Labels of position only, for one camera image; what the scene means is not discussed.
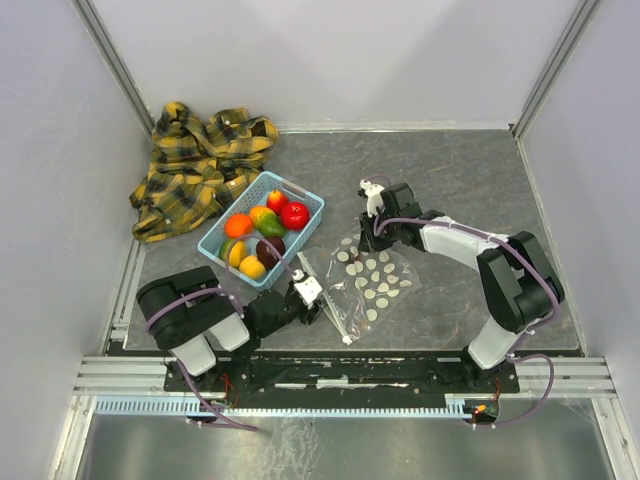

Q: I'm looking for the yellow plaid shirt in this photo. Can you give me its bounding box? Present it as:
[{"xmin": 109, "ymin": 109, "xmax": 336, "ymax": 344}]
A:
[{"xmin": 129, "ymin": 101, "xmax": 279, "ymax": 243}]

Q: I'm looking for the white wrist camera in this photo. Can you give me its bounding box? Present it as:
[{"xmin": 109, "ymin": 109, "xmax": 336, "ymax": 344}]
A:
[
  {"xmin": 292, "ymin": 269, "xmax": 322, "ymax": 308},
  {"xmin": 359, "ymin": 180, "xmax": 385, "ymax": 218}
]

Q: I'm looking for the aluminium frame rail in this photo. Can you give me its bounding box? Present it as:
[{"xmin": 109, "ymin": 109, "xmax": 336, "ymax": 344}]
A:
[{"xmin": 71, "ymin": 0, "xmax": 155, "ymax": 137}]

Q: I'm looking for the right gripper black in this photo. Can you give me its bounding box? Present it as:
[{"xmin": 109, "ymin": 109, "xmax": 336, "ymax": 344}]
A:
[{"xmin": 356, "ymin": 207, "xmax": 400, "ymax": 254}]

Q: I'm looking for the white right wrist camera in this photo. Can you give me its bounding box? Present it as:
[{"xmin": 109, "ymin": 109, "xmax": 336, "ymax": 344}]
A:
[{"xmin": 359, "ymin": 180, "xmax": 385, "ymax": 218}]

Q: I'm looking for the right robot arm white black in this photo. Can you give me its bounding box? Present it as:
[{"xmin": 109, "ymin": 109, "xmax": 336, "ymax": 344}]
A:
[{"xmin": 358, "ymin": 179, "xmax": 565, "ymax": 391}]

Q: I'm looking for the orange fake orange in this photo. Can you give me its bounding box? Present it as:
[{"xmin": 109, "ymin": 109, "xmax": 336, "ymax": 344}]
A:
[{"xmin": 224, "ymin": 214, "xmax": 254, "ymax": 238}]

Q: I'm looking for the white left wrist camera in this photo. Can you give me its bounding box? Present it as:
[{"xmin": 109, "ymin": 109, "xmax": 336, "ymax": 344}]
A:
[{"xmin": 292, "ymin": 269, "xmax": 322, "ymax": 308}]

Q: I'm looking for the clear polka dot zip bag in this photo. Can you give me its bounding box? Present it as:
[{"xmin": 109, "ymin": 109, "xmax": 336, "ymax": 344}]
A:
[{"xmin": 298, "ymin": 234, "xmax": 422, "ymax": 345}]

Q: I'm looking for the light blue cable duct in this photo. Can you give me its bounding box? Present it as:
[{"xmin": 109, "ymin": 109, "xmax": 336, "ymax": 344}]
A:
[{"xmin": 94, "ymin": 391, "xmax": 476, "ymax": 417}]

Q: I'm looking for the yellow orange fake fruit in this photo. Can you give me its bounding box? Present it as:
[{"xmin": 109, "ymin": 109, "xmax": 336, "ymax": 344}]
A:
[{"xmin": 238, "ymin": 255, "xmax": 266, "ymax": 281}]

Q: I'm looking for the light blue plastic basket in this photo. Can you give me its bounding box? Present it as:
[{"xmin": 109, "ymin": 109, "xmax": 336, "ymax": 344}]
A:
[{"xmin": 197, "ymin": 171, "xmax": 325, "ymax": 290}]

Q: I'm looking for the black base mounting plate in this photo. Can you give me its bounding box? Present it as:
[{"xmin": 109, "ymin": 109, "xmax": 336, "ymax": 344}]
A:
[{"xmin": 164, "ymin": 350, "xmax": 520, "ymax": 409}]

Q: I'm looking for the green orange fake mango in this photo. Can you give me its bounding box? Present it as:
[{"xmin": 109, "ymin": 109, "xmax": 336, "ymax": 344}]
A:
[{"xmin": 249, "ymin": 205, "xmax": 287, "ymax": 238}]

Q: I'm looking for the dark purple fake fruit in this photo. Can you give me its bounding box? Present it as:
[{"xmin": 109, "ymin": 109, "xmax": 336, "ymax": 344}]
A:
[{"xmin": 256, "ymin": 236, "xmax": 286, "ymax": 270}]

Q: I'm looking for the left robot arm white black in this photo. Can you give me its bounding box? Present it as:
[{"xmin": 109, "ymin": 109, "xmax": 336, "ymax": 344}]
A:
[{"xmin": 136, "ymin": 267, "xmax": 326, "ymax": 390}]

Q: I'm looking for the small green fake fruit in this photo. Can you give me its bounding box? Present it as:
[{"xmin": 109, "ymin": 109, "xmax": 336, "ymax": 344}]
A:
[{"xmin": 218, "ymin": 238, "xmax": 247, "ymax": 267}]

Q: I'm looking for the red fake apple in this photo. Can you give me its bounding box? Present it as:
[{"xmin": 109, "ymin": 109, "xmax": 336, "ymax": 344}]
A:
[{"xmin": 280, "ymin": 202, "xmax": 311, "ymax": 231}]

